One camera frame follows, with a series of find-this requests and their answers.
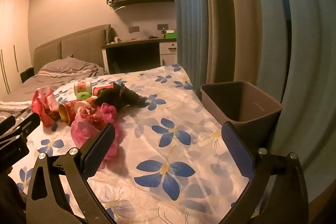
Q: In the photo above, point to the green box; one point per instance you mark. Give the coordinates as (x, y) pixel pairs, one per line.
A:
(171, 35)

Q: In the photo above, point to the black bedside stand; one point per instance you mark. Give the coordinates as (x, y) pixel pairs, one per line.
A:
(26, 75)

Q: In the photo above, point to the green plastic cap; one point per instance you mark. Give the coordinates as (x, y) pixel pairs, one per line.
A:
(83, 96)

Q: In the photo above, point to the brown plastic trash bin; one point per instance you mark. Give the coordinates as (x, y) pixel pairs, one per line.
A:
(244, 103)

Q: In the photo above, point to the wall socket plate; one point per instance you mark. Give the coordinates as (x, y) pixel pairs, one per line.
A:
(134, 29)
(162, 27)

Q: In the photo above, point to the grey striped bedding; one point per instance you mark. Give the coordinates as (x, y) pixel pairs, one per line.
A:
(63, 69)

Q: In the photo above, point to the white wardrobe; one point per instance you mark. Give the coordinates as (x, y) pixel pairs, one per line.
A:
(13, 43)

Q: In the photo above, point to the small red cup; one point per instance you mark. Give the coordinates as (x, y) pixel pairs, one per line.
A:
(102, 90)

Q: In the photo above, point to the blue and beige curtain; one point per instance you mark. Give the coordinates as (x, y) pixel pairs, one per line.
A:
(236, 16)

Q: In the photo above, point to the pink plastic bag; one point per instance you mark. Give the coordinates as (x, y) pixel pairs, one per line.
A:
(86, 129)

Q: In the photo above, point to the red plastic bag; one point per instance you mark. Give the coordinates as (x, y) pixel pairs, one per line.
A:
(43, 106)

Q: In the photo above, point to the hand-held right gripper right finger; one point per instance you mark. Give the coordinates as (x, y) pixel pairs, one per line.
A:
(237, 151)

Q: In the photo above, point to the small white desk cup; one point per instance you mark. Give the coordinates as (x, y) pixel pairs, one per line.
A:
(117, 39)

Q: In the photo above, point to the red gold-lined paper cup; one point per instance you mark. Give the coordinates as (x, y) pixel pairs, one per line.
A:
(67, 112)

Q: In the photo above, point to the dark wooden desk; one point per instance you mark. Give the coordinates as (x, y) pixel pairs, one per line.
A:
(131, 56)

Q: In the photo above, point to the beige padded headboard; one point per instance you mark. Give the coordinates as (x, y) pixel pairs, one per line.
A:
(78, 43)

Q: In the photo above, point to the white drawer unit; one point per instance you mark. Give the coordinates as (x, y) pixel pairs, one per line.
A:
(169, 53)

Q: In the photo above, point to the black cloth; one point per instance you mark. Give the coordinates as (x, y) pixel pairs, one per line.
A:
(120, 98)

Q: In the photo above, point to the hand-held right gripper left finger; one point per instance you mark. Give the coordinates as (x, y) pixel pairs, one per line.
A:
(97, 150)

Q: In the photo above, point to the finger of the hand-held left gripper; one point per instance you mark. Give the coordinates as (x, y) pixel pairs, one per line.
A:
(7, 124)
(29, 125)

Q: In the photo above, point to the white red-print paper cup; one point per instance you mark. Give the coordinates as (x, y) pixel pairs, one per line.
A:
(84, 105)
(82, 87)

